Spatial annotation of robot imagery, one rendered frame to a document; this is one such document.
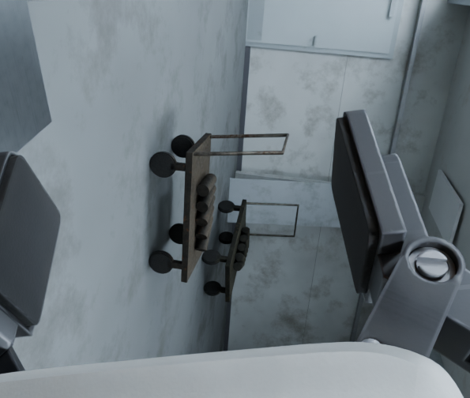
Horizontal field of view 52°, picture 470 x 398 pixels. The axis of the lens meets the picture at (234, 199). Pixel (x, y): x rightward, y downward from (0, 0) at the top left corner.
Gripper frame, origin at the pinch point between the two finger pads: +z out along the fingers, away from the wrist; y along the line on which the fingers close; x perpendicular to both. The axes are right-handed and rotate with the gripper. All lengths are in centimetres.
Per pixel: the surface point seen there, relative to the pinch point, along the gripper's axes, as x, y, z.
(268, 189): -576, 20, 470
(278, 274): -768, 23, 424
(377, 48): -419, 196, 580
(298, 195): -592, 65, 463
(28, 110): -18.1, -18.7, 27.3
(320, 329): -870, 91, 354
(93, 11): -108, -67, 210
